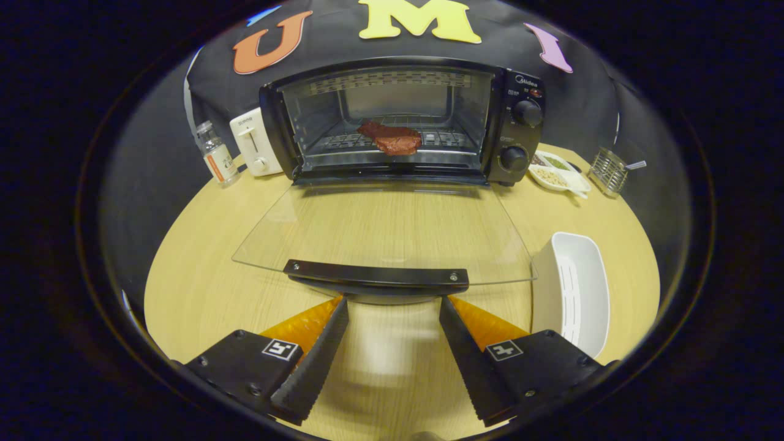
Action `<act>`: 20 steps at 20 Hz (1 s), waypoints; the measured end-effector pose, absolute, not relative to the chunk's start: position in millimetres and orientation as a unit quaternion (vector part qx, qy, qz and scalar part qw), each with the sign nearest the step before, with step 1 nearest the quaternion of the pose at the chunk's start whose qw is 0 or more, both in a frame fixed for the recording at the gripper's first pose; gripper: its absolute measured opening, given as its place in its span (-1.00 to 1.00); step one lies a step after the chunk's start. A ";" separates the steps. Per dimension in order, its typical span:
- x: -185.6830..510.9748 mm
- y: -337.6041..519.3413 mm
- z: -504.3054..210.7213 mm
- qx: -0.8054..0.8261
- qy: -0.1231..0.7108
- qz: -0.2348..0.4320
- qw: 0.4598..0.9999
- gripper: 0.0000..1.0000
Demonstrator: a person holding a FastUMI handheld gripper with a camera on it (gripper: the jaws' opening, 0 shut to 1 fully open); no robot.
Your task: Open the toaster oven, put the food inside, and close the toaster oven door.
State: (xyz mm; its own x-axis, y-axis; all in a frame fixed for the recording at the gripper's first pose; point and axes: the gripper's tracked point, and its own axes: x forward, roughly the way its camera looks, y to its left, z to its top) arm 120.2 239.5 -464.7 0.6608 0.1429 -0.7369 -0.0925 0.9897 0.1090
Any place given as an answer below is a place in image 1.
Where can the black backdrop cloth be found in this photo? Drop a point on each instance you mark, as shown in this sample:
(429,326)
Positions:
(334,37)

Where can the white divided spice dish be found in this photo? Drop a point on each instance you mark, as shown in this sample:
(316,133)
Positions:
(554,177)

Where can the white toaster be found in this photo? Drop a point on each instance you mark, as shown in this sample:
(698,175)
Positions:
(251,144)

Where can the small clear glass bottle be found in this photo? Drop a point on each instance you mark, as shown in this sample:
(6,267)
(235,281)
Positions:
(217,159)

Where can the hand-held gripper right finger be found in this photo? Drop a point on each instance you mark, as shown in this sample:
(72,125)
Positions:
(471,361)

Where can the white plastic tray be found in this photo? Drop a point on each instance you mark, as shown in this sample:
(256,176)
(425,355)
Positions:
(582,269)

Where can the black toaster oven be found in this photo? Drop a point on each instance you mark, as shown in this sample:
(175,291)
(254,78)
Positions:
(520,138)

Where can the small silver utensil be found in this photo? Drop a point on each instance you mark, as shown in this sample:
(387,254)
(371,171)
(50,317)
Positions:
(637,165)

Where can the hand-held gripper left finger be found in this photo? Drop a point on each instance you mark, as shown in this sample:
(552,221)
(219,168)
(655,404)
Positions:
(318,364)

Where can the brown meat steak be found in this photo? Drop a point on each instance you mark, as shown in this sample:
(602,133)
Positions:
(395,142)

